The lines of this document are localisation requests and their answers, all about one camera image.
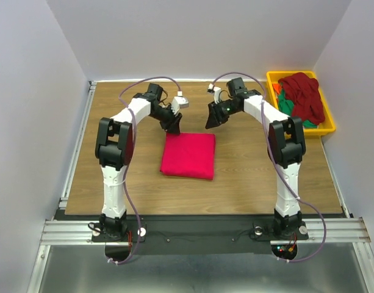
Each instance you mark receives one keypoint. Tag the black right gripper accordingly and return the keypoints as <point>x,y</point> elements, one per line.
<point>215,117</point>

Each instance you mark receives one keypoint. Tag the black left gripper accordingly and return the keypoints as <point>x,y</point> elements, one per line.
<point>171,125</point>

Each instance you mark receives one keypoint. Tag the pink t shirt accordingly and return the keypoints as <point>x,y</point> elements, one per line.
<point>189,155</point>

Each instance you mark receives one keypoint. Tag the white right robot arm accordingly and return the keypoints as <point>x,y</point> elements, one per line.
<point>286,146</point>

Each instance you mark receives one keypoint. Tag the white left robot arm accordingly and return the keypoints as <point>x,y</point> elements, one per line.
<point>115,144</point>

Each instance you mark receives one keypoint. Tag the orange t shirt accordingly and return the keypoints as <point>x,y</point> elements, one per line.
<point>277,88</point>

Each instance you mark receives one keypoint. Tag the green t shirt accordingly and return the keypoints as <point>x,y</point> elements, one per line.
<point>286,106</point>

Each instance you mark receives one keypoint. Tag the dark red t shirt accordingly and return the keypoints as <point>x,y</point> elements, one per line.
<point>304,93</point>

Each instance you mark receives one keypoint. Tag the yellow plastic bin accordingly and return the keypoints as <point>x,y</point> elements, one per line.
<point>324,128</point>

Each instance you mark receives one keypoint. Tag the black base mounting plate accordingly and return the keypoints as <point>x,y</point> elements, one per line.
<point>195,234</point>

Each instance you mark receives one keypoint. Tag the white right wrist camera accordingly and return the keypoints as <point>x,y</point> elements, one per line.
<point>215,91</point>

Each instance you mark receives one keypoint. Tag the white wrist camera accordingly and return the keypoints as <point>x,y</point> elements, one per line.
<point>215,91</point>
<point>179,102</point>

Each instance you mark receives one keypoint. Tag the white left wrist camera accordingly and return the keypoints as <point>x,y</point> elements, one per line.
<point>179,102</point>

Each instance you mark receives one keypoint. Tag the aluminium right side rail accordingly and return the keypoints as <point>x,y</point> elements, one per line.
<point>339,193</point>

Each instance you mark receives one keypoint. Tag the aluminium front rail frame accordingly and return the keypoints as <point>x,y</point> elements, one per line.
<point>69,232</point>

